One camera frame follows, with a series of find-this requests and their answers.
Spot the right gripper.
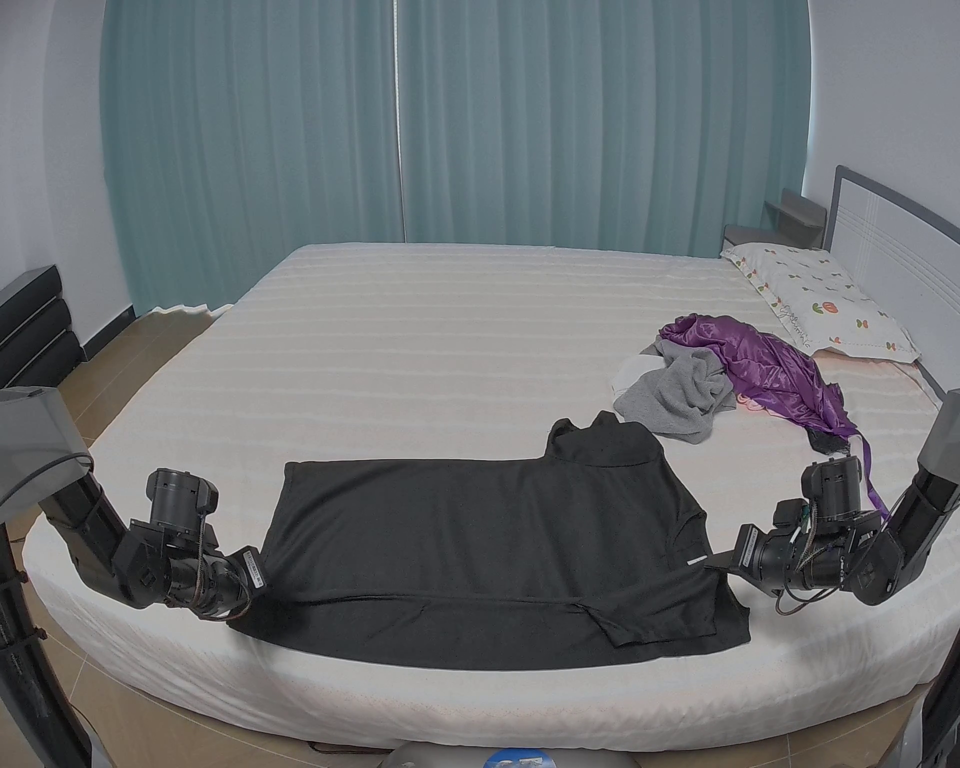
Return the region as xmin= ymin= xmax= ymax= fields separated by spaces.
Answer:
xmin=732 ymin=525 xmax=808 ymax=594

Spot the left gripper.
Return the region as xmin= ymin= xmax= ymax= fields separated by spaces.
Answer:
xmin=196 ymin=547 xmax=271 ymax=621

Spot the black T-shirt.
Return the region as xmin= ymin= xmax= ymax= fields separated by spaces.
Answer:
xmin=225 ymin=408 xmax=751 ymax=665

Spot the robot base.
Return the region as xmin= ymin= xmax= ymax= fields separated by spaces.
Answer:
xmin=390 ymin=742 xmax=560 ymax=768

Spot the bed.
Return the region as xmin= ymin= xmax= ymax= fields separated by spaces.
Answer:
xmin=22 ymin=165 xmax=960 ymax=751

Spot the purple satin garment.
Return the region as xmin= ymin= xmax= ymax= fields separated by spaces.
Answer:
xmin=660 ymin=315 xmax=890 ymax=519

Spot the grey garment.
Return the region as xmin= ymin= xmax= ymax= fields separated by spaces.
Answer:
xmin=613 ymin=341 xmax=740 ymax=445

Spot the white garment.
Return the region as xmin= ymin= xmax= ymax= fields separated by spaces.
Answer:
xmin=609 ymin=352 xmax=669 ymax=399

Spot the white printed pillow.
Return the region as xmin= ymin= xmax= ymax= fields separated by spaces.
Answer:
xmin=721 ymin=242 xmax=922 ymax=365

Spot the black chest of drawers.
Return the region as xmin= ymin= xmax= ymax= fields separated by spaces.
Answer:
xmin=0 ymin=264 xmax=84 ymax=391

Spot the grey bedside table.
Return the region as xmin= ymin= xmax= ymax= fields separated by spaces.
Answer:
xmin=723 ymin=187 xmax=828 ymax=252

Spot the blue-green curtain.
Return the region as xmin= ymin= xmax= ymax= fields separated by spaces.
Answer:
xmin=101 ymin=0 xmax=406 ymax=316
xmin=393 ymin=0 xmax=815 ymax=260

